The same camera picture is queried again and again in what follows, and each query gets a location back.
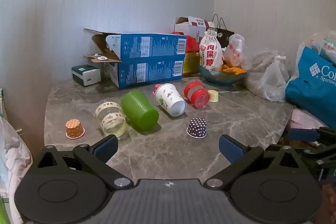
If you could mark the orange polka dot paper cup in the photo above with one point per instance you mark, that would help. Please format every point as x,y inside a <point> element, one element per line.
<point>74,128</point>

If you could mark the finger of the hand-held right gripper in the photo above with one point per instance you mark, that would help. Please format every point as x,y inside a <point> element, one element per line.
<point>324,154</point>
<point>304,134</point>

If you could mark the clear taped plastic cup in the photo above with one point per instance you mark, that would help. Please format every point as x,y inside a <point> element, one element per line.
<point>111,116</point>

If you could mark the small yellow cup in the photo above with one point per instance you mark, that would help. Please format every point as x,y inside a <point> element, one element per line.
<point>213,96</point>

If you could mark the white plastic bag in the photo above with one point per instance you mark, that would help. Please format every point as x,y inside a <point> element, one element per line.
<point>273,79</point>

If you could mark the green white tissue box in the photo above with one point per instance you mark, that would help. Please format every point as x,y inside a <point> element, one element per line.
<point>85,75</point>

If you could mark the dark polka dot paper cup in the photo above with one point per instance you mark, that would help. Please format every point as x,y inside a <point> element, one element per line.
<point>197,127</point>

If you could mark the red plastic cup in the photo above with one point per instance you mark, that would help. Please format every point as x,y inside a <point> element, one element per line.
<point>194,94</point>

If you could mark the teal bowl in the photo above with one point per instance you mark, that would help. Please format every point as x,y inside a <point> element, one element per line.
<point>220,78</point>

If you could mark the blue shopping bag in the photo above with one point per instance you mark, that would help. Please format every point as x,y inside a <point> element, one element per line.
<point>309,87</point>

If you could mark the black paper bag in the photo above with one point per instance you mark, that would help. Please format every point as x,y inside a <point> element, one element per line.
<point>224,35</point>

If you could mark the blue cardboard box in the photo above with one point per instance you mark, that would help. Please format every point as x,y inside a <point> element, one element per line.
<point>147,47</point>
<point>149,73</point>

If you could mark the white cloth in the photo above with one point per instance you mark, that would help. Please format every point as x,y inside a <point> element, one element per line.
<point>13,155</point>

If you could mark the pink bag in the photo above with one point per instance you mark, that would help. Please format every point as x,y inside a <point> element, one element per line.
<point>307,119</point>

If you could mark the white printed paper cup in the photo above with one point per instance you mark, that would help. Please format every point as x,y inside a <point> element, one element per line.
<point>168,99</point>

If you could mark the clear plastic snack bag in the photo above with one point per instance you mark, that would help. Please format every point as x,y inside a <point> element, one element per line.
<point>236,50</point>

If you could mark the orange snack packet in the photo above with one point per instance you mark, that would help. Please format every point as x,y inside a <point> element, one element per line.
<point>235,70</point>

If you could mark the red yellow package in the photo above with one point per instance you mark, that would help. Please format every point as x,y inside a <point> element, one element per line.
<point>191,56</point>

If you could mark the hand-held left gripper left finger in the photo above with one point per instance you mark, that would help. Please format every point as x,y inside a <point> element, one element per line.
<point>106,148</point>

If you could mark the green plastic cup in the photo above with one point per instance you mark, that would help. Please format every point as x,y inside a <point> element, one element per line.
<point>139,109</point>

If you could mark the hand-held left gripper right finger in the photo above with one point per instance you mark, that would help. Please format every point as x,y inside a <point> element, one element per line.
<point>232,151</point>

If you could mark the white red cardboard box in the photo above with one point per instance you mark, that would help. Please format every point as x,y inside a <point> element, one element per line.
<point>190,27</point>

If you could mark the pink polka dot paper cup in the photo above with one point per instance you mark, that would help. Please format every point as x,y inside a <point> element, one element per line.
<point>156,88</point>

